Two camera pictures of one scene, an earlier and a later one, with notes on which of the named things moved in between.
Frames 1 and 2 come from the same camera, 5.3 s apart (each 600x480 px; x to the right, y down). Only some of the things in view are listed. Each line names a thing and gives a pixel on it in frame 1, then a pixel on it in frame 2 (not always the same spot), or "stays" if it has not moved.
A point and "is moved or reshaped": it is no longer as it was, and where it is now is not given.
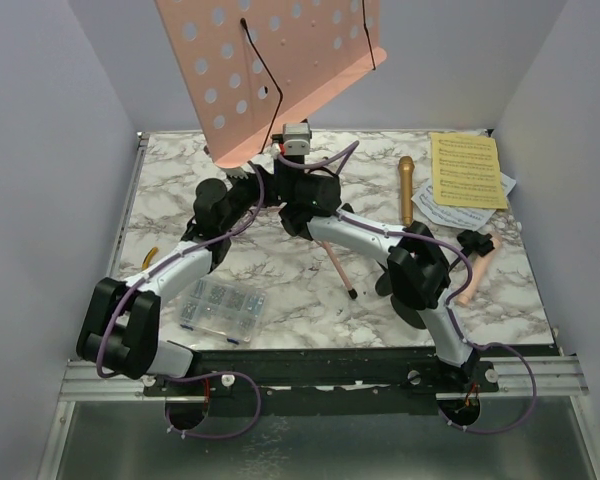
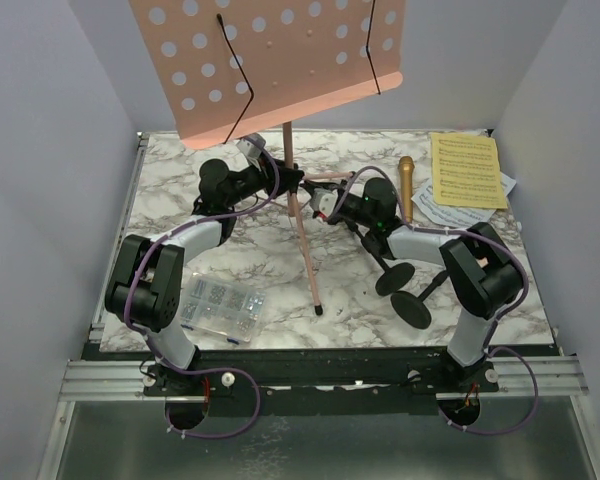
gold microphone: x=406 y=165 stays
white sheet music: x=473 y=217 stays
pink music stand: x=252 y=65 is moved or reshaped
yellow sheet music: x=466 y=170 stays
